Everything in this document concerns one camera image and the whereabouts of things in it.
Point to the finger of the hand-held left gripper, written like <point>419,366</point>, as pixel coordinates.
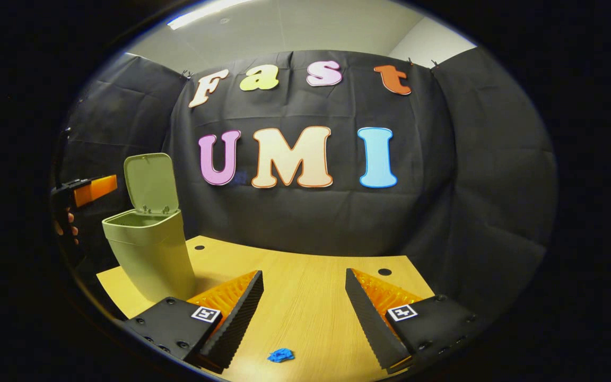
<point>96,190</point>

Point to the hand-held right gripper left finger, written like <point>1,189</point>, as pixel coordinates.
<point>239,313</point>

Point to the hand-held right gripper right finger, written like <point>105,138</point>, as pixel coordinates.
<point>369,318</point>

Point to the blue paper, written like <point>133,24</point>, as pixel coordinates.
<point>280,355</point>

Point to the green desktop garbage bin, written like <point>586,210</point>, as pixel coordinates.
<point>149,249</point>

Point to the wooden desktop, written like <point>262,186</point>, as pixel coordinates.
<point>305,297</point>

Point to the black backdrop cloth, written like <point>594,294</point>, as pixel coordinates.
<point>311,212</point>

